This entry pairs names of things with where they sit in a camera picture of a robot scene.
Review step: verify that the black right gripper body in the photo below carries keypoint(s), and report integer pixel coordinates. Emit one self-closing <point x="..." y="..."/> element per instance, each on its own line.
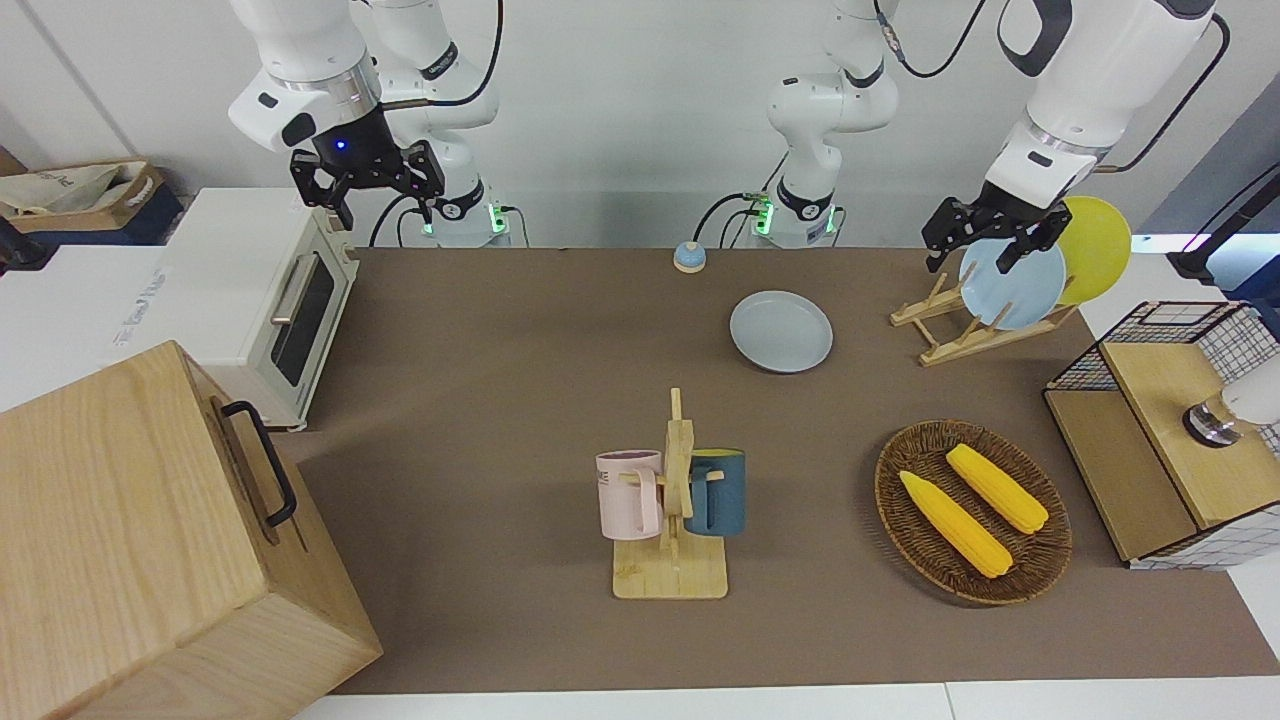
<point x="365" y="165"/>

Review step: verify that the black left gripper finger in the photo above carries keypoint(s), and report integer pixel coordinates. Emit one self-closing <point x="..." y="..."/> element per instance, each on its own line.
<point x="934" y="260"/>
<point x="1004" y="258"/>

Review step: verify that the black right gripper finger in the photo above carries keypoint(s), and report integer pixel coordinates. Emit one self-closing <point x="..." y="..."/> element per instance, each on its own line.
<point x="344" y="214"/>
<point x="426" y="208"/>

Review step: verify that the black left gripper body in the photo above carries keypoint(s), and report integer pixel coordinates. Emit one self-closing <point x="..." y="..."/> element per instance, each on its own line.
<point x="1000" y="220"/>

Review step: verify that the gray plate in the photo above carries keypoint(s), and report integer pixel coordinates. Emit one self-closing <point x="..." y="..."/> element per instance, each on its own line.
<point x="780" y="332"/>

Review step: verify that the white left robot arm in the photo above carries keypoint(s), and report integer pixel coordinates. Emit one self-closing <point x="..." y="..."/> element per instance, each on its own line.
<point x="1090" y="80"/>

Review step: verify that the light blue plate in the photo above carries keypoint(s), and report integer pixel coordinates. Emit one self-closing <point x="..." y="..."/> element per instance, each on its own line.
<point x="1025" y="295"/>

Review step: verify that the wooden plate rack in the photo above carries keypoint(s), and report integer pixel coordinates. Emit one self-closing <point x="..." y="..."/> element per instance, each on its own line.
<point x="962" y="345"/>

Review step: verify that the yellow plate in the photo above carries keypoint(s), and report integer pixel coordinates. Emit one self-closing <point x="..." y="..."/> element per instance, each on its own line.
<point x="1102" y="245"/>

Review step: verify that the white toaster oven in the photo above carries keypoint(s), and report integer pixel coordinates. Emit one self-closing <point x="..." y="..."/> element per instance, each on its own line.
<point x="230" y="290"/>

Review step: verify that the dark blue bin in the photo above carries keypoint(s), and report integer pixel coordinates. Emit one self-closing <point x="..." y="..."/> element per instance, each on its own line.
<point x="150" y="222"/>

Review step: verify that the brown table mat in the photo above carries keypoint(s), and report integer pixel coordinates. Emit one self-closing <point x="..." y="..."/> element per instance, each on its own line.
<point x="500" y="400"/>

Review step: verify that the cardboard box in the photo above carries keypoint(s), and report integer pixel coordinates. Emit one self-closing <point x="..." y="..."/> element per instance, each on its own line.
<point x="120" y="205"/>

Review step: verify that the yellow corn cob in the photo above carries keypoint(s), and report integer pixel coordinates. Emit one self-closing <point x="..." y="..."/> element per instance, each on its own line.
<point x="998" y="488"/>
<point x="955" y="525"/>

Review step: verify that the brown wicker basket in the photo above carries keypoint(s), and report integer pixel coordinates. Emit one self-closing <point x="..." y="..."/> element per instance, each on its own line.
<point x="900" y="520"/>

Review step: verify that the dark blue mug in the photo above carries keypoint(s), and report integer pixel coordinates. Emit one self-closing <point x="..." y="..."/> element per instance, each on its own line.
<point x="722" y="495"/>

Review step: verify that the pink mug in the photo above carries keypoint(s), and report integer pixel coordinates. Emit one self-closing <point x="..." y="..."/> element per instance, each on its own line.
<point x="628" y="495"/>

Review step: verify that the wooden mug stand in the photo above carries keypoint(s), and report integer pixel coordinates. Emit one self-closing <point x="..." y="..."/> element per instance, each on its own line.
<point x="670" y="575"/>

